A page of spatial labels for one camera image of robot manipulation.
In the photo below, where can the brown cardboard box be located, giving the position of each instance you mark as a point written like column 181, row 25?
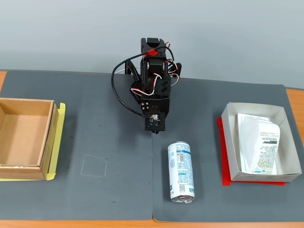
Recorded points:
column 23, row 137

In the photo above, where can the black plain table clamp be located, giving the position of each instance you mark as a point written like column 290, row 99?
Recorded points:
column 179, row 71

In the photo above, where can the white and blue can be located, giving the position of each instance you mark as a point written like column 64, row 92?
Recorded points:
column 181, row 171

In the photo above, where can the plain grey mat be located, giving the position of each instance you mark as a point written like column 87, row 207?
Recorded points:
column 206, row 202

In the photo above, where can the grey mat with chalk square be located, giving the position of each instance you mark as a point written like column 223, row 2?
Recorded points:
column 95, row 190

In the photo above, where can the black square gripper camera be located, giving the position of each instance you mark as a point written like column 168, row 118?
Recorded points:
column 156, row 126

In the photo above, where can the white printed pouch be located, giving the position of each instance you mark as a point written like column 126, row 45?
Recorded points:
column 251, row 142

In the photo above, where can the red tape piece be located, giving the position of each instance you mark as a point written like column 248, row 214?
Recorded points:
column 152, row 52

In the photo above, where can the white paper box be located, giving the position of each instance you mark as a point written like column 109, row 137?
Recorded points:
column 229, row 142

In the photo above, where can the red paper sheet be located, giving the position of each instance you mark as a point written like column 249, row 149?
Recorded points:
column 225, row 180

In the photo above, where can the yellow paper sheet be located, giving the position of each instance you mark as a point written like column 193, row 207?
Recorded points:
column 58, row 142

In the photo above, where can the black perforated table clamp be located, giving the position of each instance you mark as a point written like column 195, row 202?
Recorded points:
column 133, row 71

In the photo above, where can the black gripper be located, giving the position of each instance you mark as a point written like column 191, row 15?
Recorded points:
column 158, row 104

